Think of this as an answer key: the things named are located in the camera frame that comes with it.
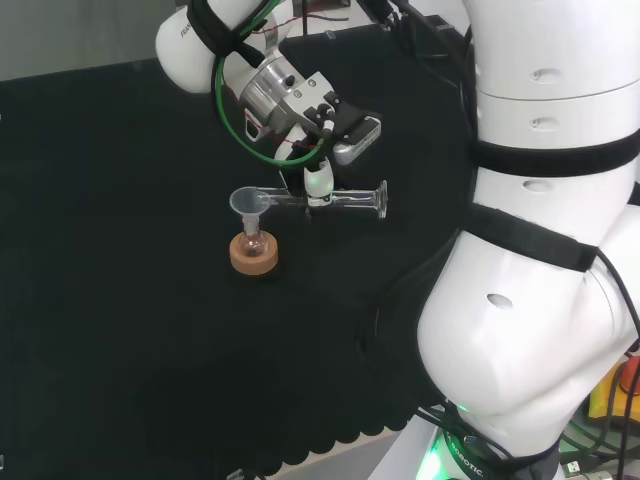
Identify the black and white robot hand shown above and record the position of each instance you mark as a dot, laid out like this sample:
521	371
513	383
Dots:
319	182

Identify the clear graduated cylinder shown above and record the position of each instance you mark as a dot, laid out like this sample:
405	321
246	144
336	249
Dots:
357	200

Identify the round-bottom glass flask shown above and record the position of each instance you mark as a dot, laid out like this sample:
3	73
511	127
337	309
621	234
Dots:
252	245

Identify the clear plastic funnel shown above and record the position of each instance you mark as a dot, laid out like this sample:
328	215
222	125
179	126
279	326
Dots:
247	205

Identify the black bench cloth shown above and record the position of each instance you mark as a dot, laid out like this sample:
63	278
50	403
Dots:
125	250

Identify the yellow stop button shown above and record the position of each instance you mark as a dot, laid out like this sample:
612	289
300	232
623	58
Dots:
620	400

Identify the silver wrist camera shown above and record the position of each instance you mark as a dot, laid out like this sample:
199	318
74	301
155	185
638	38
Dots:
357	142

